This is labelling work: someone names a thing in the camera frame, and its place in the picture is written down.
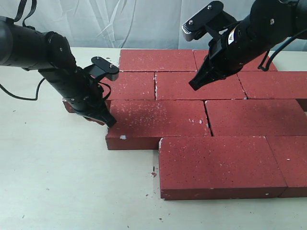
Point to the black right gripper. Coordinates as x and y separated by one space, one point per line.
237 47

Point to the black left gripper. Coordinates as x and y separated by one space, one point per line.
81 92

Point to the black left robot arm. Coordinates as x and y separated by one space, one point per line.
50 54

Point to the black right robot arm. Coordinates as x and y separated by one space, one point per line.
269 28

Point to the rear row left brick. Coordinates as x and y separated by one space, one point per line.
156 60

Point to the white backdrop cloth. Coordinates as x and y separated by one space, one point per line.
118 23

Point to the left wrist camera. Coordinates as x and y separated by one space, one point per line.
102 68

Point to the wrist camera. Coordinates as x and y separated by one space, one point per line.
211 19
102 68

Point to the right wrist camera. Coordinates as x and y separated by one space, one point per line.
211 19

